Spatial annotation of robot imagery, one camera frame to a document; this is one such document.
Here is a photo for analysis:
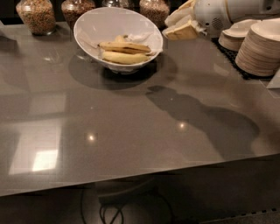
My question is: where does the white paper napkin in bowl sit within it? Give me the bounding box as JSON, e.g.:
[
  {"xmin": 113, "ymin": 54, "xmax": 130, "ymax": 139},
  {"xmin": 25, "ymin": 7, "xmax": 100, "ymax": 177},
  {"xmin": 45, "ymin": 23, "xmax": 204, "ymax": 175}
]
[{"xmin": 125, "ymin": 32, "xmax": 163, "ymax": 54}]

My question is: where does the rightmost glass cereal jar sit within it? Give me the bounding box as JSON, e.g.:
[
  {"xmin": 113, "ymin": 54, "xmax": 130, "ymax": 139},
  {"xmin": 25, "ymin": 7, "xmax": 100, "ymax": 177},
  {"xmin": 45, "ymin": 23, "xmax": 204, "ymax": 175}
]
[{"xmin": 139, "ymin": 0, "xmax": 170, "ymax": 28}]

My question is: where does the white paper at left edge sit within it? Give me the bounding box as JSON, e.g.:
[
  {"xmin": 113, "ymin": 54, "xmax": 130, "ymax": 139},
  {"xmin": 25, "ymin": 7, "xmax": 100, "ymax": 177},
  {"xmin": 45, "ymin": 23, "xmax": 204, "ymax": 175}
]
[{"xmin": 0, "ymin": 20, "xmax": 16, "ymax": 41}]

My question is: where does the leftmost glass cereal jar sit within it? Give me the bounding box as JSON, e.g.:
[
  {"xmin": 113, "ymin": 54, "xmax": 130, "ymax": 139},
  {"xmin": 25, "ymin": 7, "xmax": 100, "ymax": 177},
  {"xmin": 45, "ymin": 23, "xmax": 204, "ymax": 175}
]
[{"xmin": 16, "ymin": 0, "xmax": 56, "ymax": 35}]

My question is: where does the white tilted bowl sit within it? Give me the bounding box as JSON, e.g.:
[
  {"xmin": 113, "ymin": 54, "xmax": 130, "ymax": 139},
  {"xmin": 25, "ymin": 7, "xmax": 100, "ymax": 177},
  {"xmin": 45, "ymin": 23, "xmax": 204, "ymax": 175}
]
[{"xmin": 73, "ymin": 7, "xmax": 163, "ymax": 74}]

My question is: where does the banana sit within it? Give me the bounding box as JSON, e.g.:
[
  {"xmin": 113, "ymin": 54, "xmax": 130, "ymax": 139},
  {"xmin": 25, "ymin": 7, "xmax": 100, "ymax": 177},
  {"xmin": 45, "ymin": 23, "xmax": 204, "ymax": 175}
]
[
  {"xmin": 98, "ymin": 41, "xmax": 151, "ymax": 54},
  {"xmin": 101, "ymin": 51, "xmax": 150, "ymax": 65},
  {"xmin": 115, "ymin": 35, "xmax": 128, "ymax": 42}
]

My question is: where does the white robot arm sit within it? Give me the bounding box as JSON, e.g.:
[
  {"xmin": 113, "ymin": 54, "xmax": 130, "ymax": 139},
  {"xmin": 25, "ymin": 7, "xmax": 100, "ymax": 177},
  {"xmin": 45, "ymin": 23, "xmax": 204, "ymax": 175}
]
[{"xmin": 163, "ymin": 0, "xmax": 280, "ymax": 40}]

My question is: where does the rear stack of paper bowls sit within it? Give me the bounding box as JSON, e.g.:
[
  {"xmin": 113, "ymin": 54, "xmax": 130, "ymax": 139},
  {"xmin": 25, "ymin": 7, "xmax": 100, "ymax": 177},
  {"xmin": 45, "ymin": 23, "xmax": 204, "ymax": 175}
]
[{"xmin": 218, "ymin": 19, "xmax": 259, "ymax": 52}]

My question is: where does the stack of paper bowls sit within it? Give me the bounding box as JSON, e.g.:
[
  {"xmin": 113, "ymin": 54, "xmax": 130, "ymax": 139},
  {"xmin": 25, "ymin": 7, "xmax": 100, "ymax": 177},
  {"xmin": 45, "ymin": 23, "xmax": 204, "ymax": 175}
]
[
  {"xmin": 218, "ymin": 19, "xmax": 259, "ymax": 52},
  {"xmin": 235, "ymin": 19, "xmax": 280, "ymax": 77}
]

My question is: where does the white card at right edge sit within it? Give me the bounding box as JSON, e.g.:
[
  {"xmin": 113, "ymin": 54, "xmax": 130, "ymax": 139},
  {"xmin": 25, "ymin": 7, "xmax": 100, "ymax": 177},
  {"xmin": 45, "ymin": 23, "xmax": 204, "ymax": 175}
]
[{"xmin": 267, "ymin": 68, "xmax": 280, "ymax": 89}]

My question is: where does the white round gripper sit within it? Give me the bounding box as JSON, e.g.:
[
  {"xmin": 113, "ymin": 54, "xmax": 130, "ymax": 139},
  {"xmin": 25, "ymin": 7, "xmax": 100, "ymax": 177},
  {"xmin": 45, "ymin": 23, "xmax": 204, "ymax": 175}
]
[{"xmin": 163, "ymin": 0, "xmax": 232, "ymax": 40}]

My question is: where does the black cable under table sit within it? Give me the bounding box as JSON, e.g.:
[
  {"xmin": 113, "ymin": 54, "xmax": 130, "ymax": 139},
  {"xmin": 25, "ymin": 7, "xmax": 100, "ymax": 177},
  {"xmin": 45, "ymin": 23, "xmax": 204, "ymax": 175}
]
[{"xmin": 80, "ymin": 186, "xmax": 176, "ymax": 224}]

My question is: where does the front stack of paper bowls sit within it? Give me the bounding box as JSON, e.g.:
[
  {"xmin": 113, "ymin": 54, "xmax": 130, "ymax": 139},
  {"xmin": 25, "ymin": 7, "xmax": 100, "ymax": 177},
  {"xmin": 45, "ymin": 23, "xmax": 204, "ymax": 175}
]
[{"xmin": 235, "ymin": 19, "xmax": 280, "ymax": 77}]

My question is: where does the glass cereal jar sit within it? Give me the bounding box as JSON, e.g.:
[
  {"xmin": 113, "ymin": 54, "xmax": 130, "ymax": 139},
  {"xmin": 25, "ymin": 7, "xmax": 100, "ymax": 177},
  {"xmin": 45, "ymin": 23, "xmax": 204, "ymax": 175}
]
[
  {"xmin": 16, "ymin": 0, "xmax": 56, "ymax": 35},
  {"xmin": 61, "ymin": 0, "xmax": 95, "ymax": 30},
  {"xmin": 139, "ymin": 0, "xmax": 170, "ymax": 28}
]

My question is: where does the black rubber mat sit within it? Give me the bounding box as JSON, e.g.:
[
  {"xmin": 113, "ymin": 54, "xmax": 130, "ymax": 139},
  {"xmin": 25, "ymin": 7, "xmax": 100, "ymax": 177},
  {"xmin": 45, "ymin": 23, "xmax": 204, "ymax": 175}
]
[{"xmin": 211, "ymin": 38, "xmax": 260, "ymax": 80}]

